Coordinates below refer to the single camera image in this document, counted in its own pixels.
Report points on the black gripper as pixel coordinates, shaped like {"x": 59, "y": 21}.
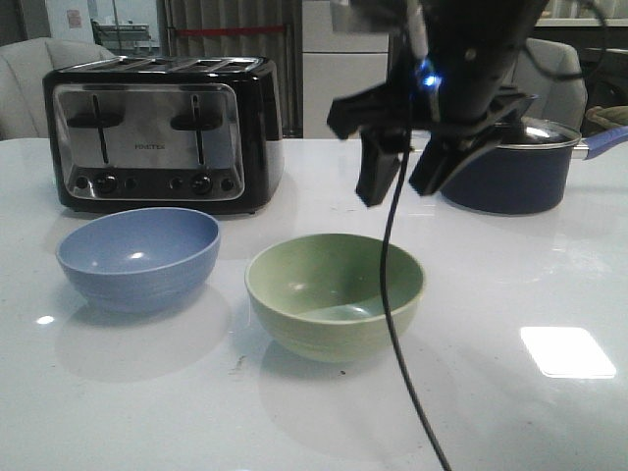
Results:
{"x": 459, "y": 113}

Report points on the green bowl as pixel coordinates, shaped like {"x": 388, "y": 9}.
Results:
{"x": 326, "y": 297}

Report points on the blue bowl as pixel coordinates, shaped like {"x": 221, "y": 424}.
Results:
{"x": 142, "y": 260}

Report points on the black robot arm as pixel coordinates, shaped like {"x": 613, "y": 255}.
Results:
{"x": 446, "y": 79}

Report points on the glass pot lid blue knob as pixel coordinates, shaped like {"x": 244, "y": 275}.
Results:
{"x": 518, "y": 131}

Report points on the white refrigerator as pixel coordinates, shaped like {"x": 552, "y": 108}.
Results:
{"x": 334, "y": 65}

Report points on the dark blue saucepan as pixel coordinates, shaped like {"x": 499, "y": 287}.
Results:
{"x": 524, "y": 181}

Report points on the grey chair right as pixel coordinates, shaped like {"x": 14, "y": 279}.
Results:
{"x": 534, "y": 72}

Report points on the grey chair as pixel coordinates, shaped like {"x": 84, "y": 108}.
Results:
{"x": 534, "y": 72}
{"x": 23, "y": 68}

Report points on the beige cloth at right edge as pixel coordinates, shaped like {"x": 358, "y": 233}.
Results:
{"x": 598, "y": 119}

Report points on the black silver four-slot toaster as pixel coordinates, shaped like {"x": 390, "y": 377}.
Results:
{"x": 129, "y": 132}

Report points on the grey chair left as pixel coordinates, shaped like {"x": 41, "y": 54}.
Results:
{"x": 23, "y": 68}

